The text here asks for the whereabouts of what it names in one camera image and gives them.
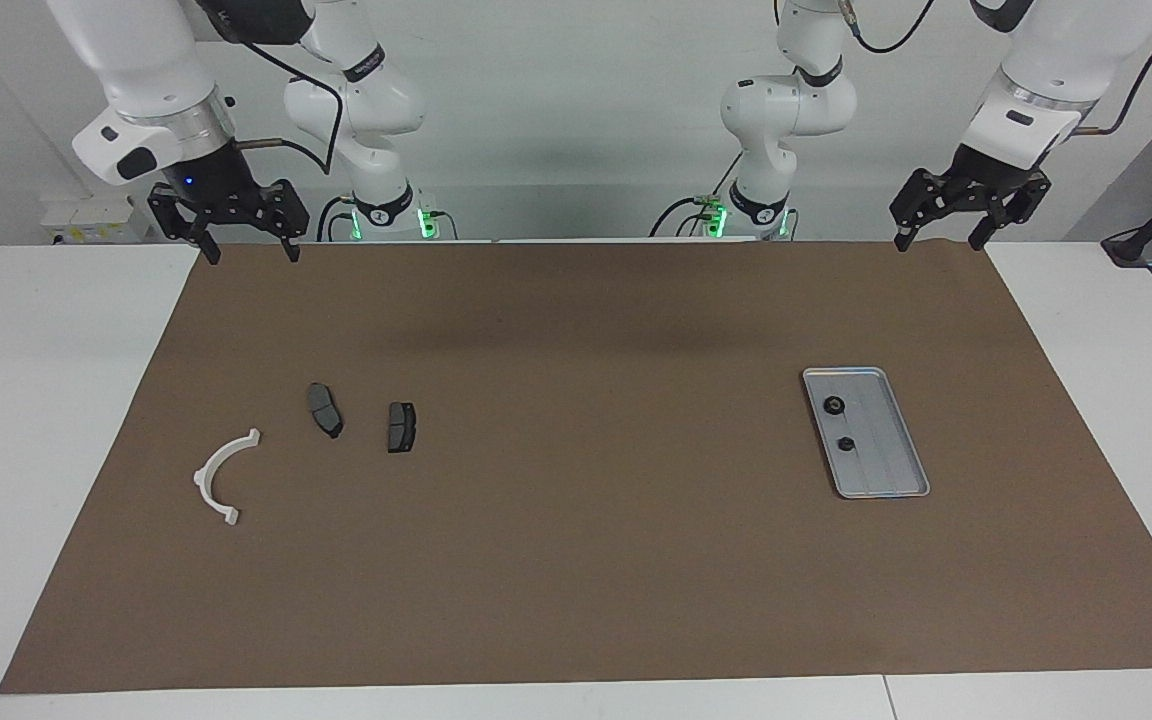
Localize silver metal tray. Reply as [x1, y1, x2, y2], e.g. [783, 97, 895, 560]
[802, 367, 931, 499]

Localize curved dark grey brake pad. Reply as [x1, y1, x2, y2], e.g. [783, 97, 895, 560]
[307, 383, 345, 440]

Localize brown table mat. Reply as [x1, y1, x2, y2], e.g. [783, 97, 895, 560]
[0, 240, 1152, 695]

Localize black right base cable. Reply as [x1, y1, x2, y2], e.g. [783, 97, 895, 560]
[316, 195, 355, 243]

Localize black base cable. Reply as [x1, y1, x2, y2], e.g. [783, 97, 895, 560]
[649, 150, 745, 239]
[316, 195, 355, 243]

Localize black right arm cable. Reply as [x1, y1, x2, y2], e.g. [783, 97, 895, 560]
[198, 0, 347, 176]

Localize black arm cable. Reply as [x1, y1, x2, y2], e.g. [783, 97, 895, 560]
[198, 0, 347, 176]
[836, 0, 1152, 136]

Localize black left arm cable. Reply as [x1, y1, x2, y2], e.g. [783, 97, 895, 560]
[836, 0, 1152, 136]

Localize black left base cable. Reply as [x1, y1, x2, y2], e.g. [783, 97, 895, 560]
[649, 150, 745, 239]

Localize white curved plastic bracket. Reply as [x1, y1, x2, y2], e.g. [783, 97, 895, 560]
[194, 428, 262, 527]

